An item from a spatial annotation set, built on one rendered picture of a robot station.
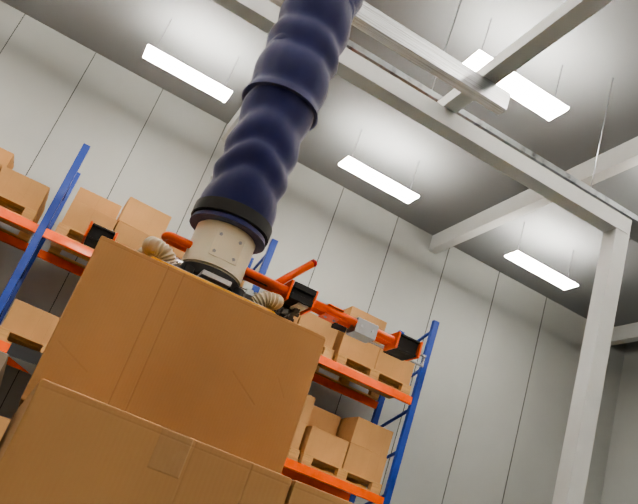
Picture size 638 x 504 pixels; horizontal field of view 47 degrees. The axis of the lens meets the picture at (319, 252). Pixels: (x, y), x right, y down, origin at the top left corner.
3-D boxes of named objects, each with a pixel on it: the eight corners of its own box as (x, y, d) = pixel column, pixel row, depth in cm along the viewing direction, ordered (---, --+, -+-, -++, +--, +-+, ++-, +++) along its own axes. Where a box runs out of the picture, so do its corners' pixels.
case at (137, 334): (20, 399, 151) (101, 234, 167) (16, 411, 187) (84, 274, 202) (274, 495, 167) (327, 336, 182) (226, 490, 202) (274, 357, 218)
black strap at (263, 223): (201, 198, 187) (207, 185, 188) (181, 224, 207) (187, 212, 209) (279, 236, 193) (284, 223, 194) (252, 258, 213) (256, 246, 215)
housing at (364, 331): (354, 330, 203) (359, 316, 205) (344, 334, 209) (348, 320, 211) (375, 340, 205) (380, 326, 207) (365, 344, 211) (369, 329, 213)
